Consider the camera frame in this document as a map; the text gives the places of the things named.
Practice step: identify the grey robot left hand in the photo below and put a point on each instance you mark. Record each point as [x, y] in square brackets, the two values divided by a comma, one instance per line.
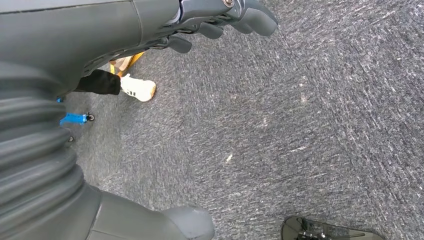
[66, 33]

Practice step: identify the blue metal shelf rack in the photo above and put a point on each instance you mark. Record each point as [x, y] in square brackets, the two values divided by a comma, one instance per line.
[74, 118]

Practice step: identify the dark robot foot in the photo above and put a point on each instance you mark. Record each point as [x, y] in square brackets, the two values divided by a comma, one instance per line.
[318, 230]

